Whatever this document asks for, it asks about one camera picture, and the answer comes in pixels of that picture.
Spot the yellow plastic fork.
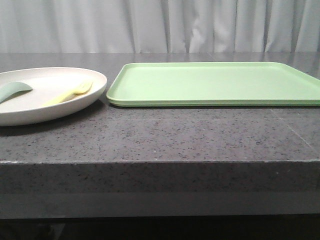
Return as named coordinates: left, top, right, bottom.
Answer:
left=42, top=80, right=93, bottom=107

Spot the white round plate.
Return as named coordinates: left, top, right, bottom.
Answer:
left=0, top=67, right=107, bottom=127

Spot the light green serving tray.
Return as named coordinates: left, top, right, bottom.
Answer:
left=106, top=62, right=320, bottom=107

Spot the light green plastic spoon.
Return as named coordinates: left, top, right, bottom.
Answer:
left=0, top=82, right=33, bottom=103

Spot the white pleated curtain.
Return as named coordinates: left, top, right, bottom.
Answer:
left=0, top=0, right=320, bottom=53

